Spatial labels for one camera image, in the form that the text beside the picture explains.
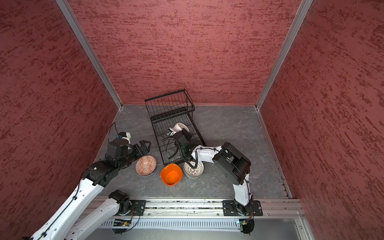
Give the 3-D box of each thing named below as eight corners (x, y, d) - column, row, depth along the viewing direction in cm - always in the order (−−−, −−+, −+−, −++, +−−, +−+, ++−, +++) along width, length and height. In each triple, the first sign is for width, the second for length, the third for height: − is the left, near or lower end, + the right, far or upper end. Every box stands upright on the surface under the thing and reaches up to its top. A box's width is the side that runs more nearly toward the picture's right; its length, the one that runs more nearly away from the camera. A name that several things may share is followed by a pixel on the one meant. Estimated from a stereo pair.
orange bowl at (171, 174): (161, 188, 82) (158, 183, 76) (164, 169, 89) (162, 163, 83) (182, 188, 83) (181, 183, 76) (183, 169, 89) (182, 163, 83)
